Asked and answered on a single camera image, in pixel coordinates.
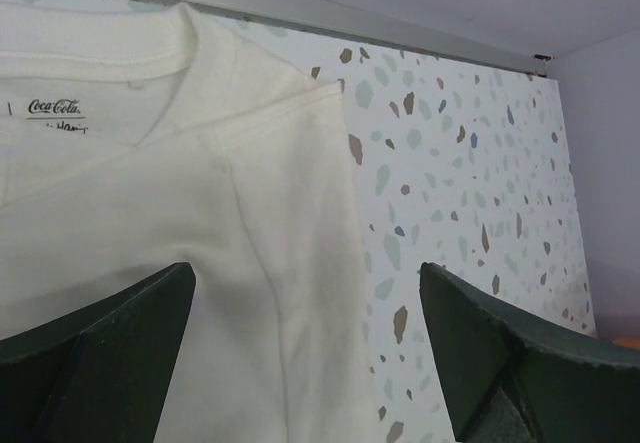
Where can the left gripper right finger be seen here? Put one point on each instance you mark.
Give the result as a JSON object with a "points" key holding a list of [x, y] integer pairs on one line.
{"points": [[510, 376]]}

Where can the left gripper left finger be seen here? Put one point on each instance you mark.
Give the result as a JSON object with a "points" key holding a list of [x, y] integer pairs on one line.
{"points": [[100, 373]]}

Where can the white coca-cola t-shirt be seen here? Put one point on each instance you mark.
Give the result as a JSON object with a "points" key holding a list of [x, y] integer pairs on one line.
{"points": [[131, 141]]}

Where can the orange plastic basket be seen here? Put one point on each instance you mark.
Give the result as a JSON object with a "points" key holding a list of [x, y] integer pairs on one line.
{"points": [[629, 342]]}

